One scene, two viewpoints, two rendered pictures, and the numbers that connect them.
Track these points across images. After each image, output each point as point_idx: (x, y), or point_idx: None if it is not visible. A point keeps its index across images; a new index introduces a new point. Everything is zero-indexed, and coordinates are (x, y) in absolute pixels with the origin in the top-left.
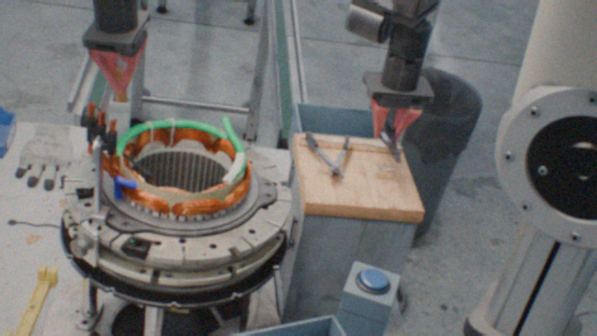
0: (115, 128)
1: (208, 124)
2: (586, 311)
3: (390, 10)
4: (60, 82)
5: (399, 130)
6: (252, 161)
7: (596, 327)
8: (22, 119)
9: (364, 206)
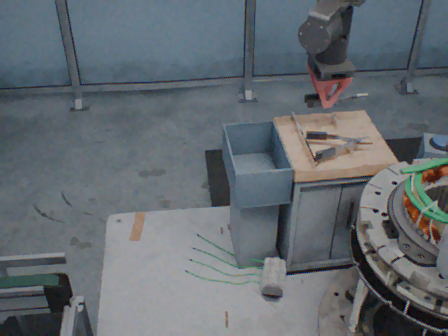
0: None
1: (417, 182)
2: (60, 195)
3: (349, 4)
4: None
5: (331, 87)
6: (393, 181)
7: (77, 193)
8: None
9: (380, 135)
